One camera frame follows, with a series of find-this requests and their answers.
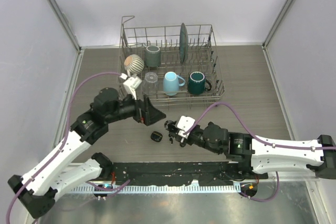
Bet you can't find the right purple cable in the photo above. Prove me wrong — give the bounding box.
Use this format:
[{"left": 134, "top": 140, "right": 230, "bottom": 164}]
[{"left": 183, "top": 102, "right": 336, "bottom": 151}]

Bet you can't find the purple cable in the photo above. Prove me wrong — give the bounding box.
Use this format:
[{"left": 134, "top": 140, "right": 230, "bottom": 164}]
[
  {"left": 5, "top": 71, "right": 122, "bottom": 224},
  {"left": 183, "top": 102, "right": 336, "bottom": 151}
]

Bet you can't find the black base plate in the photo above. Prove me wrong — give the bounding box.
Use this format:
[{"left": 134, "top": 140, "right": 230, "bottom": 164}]
[{"left": 93, "top": 162, "right": 268, "bottom": 187}]

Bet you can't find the dark teal plate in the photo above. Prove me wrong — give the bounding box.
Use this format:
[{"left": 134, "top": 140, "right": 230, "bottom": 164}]
[{"left": 179, "top": 23, "right": 188, "bottom": 63}]

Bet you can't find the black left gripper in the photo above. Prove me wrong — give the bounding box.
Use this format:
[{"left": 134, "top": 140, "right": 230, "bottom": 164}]
[{"left": 106, "top": 89, "right": 165, "bottom": 125}]

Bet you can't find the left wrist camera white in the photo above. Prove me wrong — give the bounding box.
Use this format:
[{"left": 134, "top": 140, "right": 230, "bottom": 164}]
[{"left": 119, "top": 73, "right": 142, "bottom": 100}]

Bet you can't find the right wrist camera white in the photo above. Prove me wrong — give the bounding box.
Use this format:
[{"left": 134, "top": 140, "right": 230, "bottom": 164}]
[{"left": 175, "top": 116, "right": 195, "bottom": 140}]

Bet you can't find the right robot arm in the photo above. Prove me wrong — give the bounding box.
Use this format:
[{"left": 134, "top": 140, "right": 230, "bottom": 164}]
[{"left": 164, "top": 116, "right": 335, "bottom": 179}]

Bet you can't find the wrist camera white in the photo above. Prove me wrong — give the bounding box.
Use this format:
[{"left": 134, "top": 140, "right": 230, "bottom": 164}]
[
  {"left": 119, "top": 73, "right": 142, "bottom": 100},
  {"left": 175, "top": 116, "right": 195, "bottom": 140}
]

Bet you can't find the grey ceramic cup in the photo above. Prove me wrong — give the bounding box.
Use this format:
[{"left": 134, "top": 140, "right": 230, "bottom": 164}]
[{"left": 145, "top": 46, "right": 161, "bottom": 68}]

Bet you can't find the clear glass tumbler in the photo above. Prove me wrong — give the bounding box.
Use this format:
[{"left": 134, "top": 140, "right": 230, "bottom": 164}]
[{"left": 142, "top": 72, "right": 159, "bottom": 95}]

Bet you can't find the white slotted cable duct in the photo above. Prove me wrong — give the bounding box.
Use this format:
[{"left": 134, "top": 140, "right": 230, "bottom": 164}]
[{"left": 67, "top": 181, "right": 241, "bottom": 194}]

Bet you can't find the small black earbud case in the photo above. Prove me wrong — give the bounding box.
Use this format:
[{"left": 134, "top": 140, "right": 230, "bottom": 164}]
[{"left": 150, "top": 131, "right": 163, "bottom": 142}]

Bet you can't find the light blue mug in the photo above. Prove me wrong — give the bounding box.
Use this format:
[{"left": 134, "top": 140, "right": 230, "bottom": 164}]
[{"left": 163, "top": 71, "right": 185, "bottom": 96}]

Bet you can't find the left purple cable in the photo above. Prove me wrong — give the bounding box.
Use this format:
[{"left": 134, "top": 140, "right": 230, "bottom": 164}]
[{"left": 5, "top": 71, "right": 122, "bottom": 224}]

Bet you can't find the metal wire dish rack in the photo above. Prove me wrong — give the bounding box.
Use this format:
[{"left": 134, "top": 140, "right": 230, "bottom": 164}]
[{"left": 118, "top": 16, "right": 225, "bottom": 108}]

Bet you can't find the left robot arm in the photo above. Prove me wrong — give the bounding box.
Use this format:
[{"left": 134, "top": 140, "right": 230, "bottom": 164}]
[{"left": 8, "top": 88, "right": 166, "bottom": 219}]

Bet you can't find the dark green mug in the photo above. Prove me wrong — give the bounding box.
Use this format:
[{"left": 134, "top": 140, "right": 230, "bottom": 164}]
[{"left": 187, "top": 71, "right": 212, "bottom": 95}]

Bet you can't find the striped ceramic mug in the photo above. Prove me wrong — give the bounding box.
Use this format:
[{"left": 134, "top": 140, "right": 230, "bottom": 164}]
[{"left": 124, "top": 54, "right": 144, "bottom": 76}]

